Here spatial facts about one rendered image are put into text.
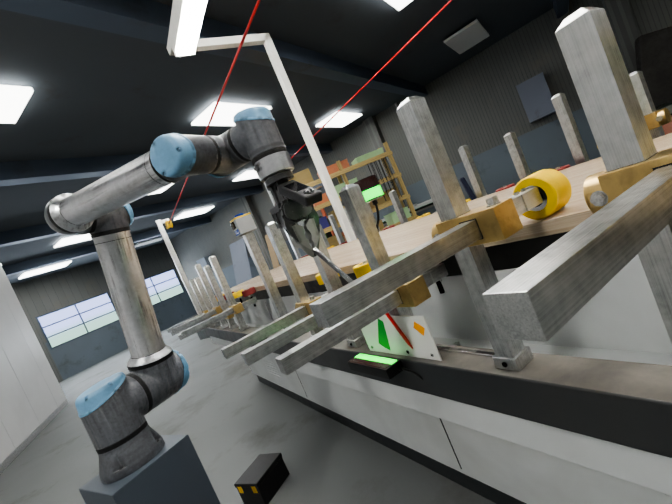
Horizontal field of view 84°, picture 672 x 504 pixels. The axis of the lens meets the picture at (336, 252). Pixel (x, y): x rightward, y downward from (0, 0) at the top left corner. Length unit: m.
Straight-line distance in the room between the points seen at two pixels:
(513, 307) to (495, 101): 9.49
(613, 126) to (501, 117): 9.17
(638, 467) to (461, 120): 9.32
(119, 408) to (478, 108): 9.22
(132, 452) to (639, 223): 1.35
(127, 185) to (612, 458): 1.07
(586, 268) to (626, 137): 0.25
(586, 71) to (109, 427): 1.38
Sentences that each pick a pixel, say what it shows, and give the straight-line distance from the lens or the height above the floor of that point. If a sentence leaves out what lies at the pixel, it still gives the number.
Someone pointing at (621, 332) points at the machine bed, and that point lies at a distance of 0.86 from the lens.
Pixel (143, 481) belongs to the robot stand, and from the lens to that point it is 1.39.
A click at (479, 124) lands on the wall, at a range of 9.72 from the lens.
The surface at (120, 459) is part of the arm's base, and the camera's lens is 1.42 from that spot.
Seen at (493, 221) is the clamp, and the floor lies 0.95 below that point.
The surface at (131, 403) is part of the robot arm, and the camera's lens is 1.41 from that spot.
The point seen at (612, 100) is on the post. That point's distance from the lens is 0.49.
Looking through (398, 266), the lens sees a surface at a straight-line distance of 0.48.
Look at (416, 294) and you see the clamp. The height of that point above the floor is 0.84.
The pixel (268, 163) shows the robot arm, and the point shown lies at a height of 1.23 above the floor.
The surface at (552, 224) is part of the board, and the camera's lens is 0.74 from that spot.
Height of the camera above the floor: 1.03
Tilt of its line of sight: 3 degrees down
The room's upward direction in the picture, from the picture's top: 23 degrees counter-clockwise
